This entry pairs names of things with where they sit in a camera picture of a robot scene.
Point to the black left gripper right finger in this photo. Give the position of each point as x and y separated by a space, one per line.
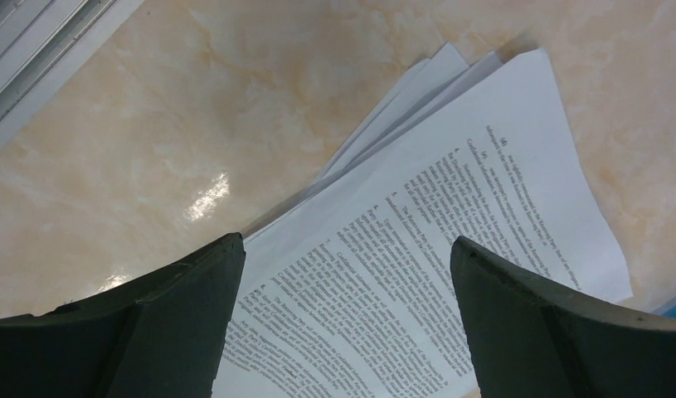
530 336

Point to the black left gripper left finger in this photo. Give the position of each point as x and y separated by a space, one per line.
159 335

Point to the white printed paper stack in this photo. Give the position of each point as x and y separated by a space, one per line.
351 294

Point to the grey left frame post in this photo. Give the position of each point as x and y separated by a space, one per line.
42 45

